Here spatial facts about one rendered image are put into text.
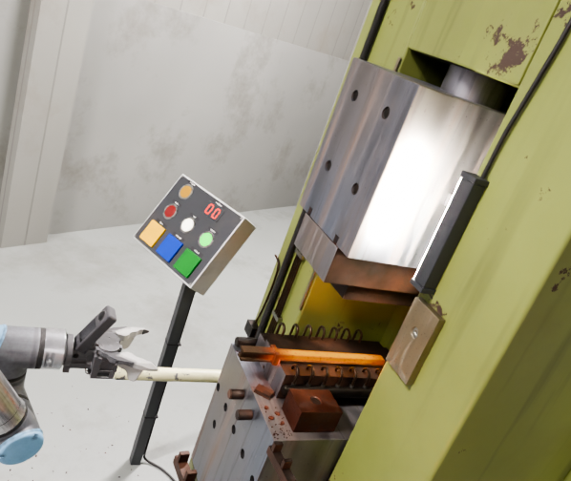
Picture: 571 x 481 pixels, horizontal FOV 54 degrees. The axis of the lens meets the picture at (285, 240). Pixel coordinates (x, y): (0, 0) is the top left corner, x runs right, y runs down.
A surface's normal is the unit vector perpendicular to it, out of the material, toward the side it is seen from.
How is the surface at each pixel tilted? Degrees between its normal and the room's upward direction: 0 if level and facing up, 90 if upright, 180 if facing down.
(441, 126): 90
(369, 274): 90
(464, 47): 90
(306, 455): 90
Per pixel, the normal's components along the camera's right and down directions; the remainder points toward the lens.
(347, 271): 0.34, 0.46
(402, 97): -0.88, -0.14
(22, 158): 0.75, 0.47
